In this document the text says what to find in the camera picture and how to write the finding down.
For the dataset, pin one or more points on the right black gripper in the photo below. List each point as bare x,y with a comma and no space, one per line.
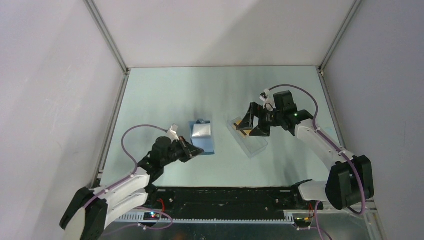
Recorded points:
256,110

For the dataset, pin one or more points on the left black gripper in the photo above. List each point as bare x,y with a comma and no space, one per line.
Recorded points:
194,151

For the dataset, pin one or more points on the clear acrylic box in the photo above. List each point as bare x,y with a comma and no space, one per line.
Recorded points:
251,145

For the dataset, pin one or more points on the blue card holder wallet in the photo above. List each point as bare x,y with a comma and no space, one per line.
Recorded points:
201,136

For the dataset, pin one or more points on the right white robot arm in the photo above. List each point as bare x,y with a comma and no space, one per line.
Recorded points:
350,177

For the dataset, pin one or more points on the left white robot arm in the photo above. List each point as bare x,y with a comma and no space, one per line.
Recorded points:
92,210

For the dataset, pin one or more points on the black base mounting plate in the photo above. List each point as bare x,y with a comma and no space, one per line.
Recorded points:
228,203

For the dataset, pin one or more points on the right aluminium frame rail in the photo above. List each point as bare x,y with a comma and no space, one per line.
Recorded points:
321,69

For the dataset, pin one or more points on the aluminium frame rail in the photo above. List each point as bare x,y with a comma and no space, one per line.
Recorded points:
321,69
115,99

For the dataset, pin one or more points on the left aluminium frame rail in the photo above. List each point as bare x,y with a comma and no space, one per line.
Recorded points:
115,99

